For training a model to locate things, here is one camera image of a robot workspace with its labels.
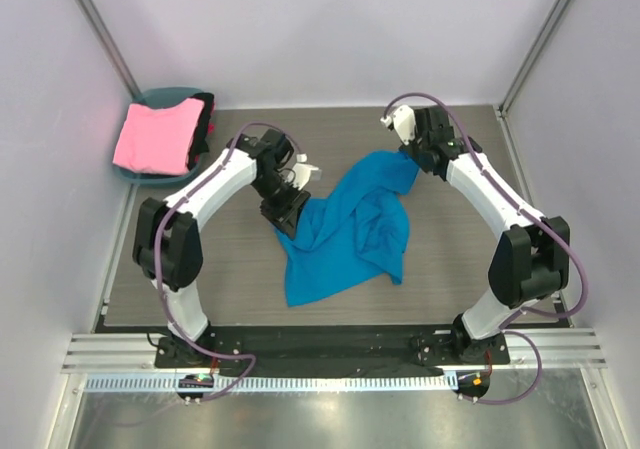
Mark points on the teal plastic basin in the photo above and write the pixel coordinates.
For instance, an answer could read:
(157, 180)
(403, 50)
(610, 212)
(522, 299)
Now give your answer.
(157, 99)

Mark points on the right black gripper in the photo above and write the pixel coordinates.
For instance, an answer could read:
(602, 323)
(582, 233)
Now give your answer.
(423, 155)

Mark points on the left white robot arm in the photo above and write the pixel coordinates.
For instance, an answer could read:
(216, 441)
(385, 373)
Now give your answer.
(167, 245)

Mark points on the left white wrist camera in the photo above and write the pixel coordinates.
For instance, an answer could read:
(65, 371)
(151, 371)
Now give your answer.
(304, 172)

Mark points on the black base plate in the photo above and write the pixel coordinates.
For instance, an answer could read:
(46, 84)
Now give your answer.
(332, 352)

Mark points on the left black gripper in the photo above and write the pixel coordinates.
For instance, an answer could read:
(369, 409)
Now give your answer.
(285, 208)

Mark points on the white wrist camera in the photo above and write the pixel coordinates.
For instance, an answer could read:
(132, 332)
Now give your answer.
(401, 121)
(304, 172)

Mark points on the aluminium frame rail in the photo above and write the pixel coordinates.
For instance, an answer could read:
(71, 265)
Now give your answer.
(571, 348)

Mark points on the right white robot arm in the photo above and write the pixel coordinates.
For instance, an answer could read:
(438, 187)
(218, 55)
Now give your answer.
(529, 263)

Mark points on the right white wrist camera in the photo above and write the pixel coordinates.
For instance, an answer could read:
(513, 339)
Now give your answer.
(401, 121)

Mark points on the black and red folded clothes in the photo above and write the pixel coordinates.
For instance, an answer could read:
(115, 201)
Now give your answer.
(199, 144)

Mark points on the pink folded t shirt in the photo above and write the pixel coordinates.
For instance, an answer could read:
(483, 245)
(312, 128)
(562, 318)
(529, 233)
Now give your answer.
(157, 141)

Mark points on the blue t shirt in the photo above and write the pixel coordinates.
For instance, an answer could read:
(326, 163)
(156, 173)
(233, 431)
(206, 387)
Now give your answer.
(358, 232)

